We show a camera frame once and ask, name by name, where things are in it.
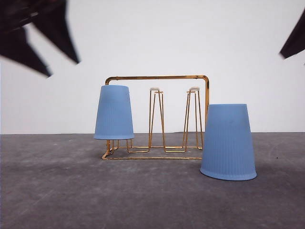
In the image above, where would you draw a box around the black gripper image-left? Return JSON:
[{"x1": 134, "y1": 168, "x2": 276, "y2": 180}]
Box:
[{"x1": 0, "y1": 0, "x2": 80, "y2": 77}]

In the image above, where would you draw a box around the gold wire cup rack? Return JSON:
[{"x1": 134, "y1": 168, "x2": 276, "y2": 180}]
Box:
[{"x1": 102, "y1": 75, "x2": 210, "y2": 160}]

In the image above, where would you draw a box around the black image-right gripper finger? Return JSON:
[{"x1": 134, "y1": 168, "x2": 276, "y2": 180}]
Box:
[{"x1": 280, "y1": 9, "x2": 305, "y2": 59}]

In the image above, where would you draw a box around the blue ribbed cup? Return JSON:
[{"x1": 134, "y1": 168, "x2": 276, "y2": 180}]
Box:
[
  {"x1": 200, "y1": 104, "x2": 257, "y2": 181},
  {"x1": 94, "y1": 85, "x2": 134, "y2": 140}
]

